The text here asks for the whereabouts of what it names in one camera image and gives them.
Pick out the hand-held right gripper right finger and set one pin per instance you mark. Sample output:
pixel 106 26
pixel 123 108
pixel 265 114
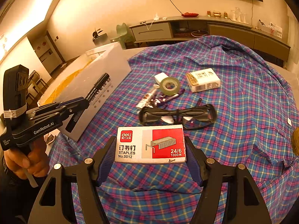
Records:
pixel 194 161

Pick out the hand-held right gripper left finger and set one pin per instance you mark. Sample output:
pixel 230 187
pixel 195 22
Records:
pixel 107 159

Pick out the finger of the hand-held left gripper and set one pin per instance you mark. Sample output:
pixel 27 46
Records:
pixel 70 103
pixel 56 116

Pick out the black marker pen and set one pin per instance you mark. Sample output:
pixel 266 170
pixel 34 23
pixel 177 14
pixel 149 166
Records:
pixel 98 84

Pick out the red and white staple box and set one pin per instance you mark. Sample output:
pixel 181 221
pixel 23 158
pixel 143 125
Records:
pixel 149 144

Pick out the white storage box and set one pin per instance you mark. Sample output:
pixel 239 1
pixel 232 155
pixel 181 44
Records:
pixel 116 67

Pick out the black safety glasses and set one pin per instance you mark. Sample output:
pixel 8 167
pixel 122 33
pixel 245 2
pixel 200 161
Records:
pixel 151 117

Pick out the purple action figure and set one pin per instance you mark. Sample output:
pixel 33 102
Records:
pixel 171 97

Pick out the green tape roll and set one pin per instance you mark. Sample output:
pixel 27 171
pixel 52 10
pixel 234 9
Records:
pixel 175 89

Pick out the person's left hand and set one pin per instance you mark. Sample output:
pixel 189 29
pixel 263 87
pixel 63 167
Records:
pixel 35 159

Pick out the wooden chair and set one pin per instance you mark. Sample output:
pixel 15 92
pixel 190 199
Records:
pixel 35 84

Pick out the white hallway cabinet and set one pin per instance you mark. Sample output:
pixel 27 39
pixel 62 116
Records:
pixel 50 53

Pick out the blue plaid shirt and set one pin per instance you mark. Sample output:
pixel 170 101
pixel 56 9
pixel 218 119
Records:
pixel 233 121

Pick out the ceiling lamp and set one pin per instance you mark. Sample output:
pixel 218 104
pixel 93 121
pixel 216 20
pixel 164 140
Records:
pixel 2 42

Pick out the white round bin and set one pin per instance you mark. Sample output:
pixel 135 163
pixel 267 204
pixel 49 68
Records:
pixel 101 42

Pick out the potted plant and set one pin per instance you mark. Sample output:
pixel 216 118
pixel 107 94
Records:
pixel 97 33

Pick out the small white carton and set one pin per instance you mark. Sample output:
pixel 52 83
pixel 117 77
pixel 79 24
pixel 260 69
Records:
pixel 208 84

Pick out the green plastic chair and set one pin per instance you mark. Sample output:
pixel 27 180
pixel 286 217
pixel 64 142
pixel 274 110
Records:
pixel 122 31

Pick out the white charger plug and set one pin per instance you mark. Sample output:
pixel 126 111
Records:
pixel 160 77

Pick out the white charging dock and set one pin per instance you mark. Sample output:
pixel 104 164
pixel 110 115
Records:
pixel 156 16

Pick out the grey tv cabinet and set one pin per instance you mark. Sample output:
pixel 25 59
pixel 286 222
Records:
pixel 233 31

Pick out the red dish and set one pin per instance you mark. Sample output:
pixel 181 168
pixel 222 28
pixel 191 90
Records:
pixel 189 14

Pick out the gold ornament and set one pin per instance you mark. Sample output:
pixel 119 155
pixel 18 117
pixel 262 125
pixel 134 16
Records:
pixel 216 14

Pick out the set of clear glasses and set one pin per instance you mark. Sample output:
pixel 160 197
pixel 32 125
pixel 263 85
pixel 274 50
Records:
pixel 239 16

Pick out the white printed box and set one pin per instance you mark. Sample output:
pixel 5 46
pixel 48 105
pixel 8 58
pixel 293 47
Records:
pixel 273 29

